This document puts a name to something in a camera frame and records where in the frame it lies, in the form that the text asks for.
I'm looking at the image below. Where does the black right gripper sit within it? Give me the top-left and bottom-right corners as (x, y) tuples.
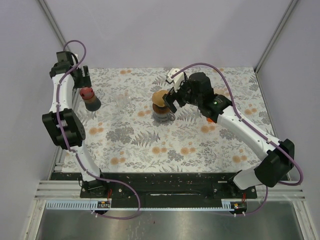
(162, 76), (202, 114)

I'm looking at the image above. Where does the brown paper coffee filter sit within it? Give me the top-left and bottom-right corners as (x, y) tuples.
(151, 90), (168, 107)

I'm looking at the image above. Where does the round wooden dripper holder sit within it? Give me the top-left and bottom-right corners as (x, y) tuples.
(152, 103), (171, 115)

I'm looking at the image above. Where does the orange coffee filter box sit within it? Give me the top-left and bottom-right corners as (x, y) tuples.
(206, 117), (216, 123)

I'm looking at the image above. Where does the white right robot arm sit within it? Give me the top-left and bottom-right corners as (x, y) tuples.
(163, 87), (295, 198)

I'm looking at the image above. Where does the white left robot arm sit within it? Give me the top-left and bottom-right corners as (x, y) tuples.
(42, 60), (109, 198)

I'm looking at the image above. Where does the clear glass carafe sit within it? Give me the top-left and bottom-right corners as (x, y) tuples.
(152, 112), (176, 123)

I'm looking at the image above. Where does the floral patterned table mat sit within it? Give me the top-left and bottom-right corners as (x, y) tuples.
(76, 68), (260, 172)

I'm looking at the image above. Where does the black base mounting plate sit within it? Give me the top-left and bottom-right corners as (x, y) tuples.
(50, 172), (258, 209)

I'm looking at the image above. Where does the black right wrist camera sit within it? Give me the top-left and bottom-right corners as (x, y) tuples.
(188, 72), (214, 96)

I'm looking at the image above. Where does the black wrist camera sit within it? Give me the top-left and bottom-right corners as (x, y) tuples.
(56, 51), (74, 66)
(188, 72), (214, 96)

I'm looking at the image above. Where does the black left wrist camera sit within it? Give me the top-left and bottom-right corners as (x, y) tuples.
(56, 51), (74, 66)

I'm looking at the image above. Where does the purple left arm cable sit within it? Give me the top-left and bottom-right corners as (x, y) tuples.
(56, 39), (142, 221)

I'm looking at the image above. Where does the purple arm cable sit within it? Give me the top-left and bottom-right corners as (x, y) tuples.
(56, 39), (142, 221)
(169, 62), (305, 217)

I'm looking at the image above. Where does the white slotted cable duct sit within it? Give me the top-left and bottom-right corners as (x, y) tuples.
(45, 200), (235, 212)

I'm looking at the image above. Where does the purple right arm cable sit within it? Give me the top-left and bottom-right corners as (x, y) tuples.
(169, 62), (305, 217)

